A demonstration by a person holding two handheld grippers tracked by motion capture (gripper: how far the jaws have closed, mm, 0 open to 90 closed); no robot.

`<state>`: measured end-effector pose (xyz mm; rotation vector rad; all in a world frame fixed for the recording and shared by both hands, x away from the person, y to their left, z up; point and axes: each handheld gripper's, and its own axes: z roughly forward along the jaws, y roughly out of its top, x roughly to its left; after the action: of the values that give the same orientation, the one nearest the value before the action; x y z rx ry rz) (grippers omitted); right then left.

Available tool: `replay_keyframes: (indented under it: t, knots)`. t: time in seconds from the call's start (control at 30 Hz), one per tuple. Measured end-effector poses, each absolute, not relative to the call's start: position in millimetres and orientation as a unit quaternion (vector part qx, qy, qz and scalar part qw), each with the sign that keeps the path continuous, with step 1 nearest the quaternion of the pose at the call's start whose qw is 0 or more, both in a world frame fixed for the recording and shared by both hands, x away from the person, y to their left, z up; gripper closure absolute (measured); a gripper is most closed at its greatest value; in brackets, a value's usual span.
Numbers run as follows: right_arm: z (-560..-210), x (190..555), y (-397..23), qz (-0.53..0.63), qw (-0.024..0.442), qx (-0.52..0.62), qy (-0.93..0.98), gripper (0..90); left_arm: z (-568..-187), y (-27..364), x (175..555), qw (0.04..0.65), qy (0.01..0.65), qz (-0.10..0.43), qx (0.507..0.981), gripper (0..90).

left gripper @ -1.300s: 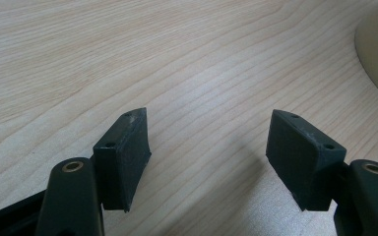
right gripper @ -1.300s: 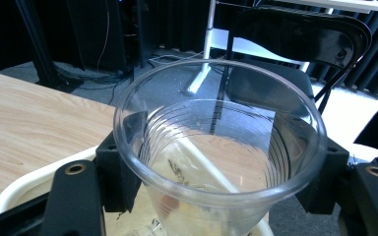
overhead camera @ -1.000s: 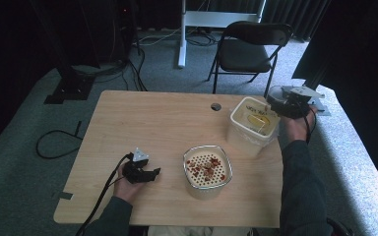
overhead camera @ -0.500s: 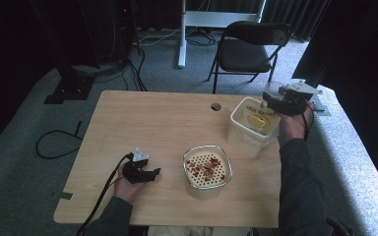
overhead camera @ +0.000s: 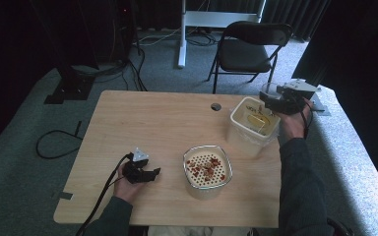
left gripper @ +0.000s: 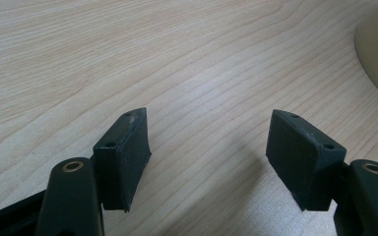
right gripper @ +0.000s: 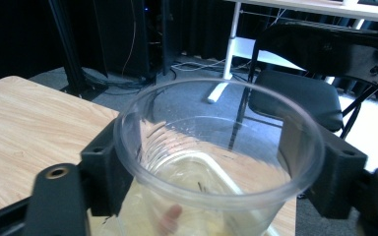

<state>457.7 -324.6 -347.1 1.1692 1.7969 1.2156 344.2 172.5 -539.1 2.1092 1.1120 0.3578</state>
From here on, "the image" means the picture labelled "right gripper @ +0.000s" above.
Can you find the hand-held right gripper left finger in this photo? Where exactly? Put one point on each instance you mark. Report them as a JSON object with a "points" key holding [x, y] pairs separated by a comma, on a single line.
{"points": [[105, 170]]}

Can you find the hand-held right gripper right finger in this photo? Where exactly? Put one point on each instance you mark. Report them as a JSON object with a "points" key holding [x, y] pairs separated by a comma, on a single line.
{"points": [[336, 177]]}

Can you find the clear plastic cup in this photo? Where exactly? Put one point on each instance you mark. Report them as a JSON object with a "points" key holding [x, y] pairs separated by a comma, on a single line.
{"points": [[216, 183]]}

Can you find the cream container with printed lid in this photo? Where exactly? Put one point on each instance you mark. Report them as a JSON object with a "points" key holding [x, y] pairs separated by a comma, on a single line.
{"points": [[193, 177]]}

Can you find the black metal stand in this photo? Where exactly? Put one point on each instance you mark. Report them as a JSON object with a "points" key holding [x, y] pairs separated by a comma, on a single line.
{"points": [[75, 65]]}

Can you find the black folding chair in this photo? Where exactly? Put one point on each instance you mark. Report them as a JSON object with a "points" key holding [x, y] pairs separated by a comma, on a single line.
{"points": [[321, 65]]}

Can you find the black computer tower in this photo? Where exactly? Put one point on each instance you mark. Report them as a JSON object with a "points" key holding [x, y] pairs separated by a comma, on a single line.
{"points": [[134, 36]]}

